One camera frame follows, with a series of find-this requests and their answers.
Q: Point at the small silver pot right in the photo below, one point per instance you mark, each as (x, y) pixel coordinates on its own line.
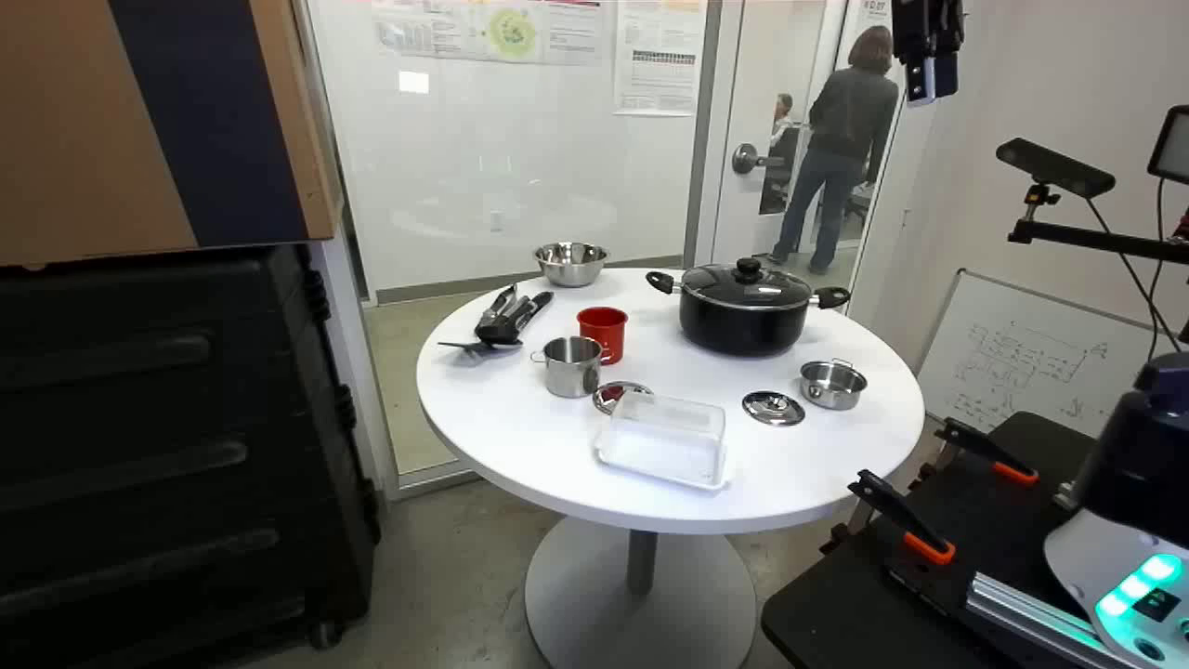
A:
(830, 384)

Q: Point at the whiteboard leaning on wall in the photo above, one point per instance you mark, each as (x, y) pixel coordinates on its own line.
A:
(1003, 351)

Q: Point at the black kitchen utensils pile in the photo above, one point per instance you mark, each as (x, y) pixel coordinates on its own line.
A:
(503, 320)

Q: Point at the round white table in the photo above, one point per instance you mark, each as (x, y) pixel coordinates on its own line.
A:
(643, 573)

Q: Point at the orange handled clamp far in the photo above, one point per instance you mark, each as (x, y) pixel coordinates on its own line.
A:
(978, 443)

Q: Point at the orange handled clamp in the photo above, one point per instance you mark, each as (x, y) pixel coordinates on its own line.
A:
(978, 443)
(929, 549)

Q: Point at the cardboard box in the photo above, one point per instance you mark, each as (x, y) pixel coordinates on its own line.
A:
(141, 127)

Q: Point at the black camera on stand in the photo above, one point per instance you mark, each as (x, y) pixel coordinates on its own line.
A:
(1059, 171)

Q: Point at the silver mixing bowl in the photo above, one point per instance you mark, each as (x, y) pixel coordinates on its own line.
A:
(570, 261)

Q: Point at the red cup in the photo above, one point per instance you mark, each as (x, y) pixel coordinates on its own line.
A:
(607, 330)

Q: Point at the black breadboard workbench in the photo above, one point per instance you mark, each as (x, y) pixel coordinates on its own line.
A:
(872, 604)

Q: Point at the orange handled clamp near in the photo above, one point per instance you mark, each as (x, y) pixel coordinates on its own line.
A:
(929, 549)

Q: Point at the small silver lid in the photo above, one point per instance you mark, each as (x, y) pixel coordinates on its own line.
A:
(773, 410)
(618, 391)

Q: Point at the large black cooking pot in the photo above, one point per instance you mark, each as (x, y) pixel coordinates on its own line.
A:
(741, 331)

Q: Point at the silver cup pot with handle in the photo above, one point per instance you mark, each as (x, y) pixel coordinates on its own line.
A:
(573, 366)

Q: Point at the clear plastic container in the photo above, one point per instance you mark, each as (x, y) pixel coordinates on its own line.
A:
(666, 441)

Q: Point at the glass door with handle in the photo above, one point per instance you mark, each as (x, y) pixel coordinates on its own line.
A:
(768, 66)

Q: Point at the person in dark clothes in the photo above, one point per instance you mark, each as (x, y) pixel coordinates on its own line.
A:
(848, 127)

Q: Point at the large black equipment case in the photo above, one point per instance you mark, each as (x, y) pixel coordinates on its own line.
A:
(177, 466)

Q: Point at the glass lid with black knob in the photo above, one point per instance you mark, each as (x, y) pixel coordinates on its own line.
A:
(744, 284)

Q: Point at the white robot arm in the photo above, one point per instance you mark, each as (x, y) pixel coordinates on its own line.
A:
(1122, 550)

